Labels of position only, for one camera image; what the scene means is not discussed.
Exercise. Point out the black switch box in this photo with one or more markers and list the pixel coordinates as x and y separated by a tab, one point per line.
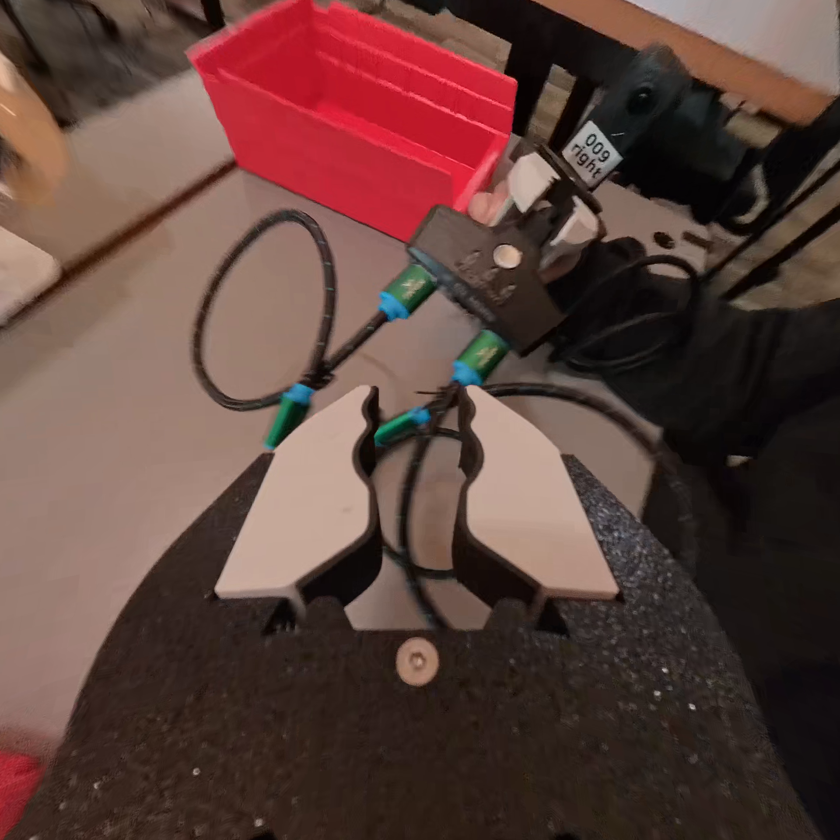
472	262

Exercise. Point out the red fabric item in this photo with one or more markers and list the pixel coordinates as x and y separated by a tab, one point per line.
16	794

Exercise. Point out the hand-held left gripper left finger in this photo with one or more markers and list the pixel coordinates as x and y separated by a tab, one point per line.
308	518

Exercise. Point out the tan rounded object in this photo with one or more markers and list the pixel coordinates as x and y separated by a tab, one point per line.
29	131

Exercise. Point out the white desk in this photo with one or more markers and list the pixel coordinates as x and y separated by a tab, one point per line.
131	492

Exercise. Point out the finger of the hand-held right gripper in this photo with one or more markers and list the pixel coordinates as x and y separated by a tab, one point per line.
528	184
577	229

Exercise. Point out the wooden table with black legs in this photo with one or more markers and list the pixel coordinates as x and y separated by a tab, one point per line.
722	59

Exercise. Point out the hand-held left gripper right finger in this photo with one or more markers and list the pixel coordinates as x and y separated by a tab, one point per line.
531	518

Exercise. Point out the person's right hand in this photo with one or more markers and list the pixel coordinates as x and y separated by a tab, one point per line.
489	203

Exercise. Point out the dark bulky object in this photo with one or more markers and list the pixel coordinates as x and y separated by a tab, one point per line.
715	151

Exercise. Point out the red plastic bin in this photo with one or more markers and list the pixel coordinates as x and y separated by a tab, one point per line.
367	144

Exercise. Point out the person's right forearm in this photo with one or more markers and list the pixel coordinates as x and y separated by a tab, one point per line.
754	354

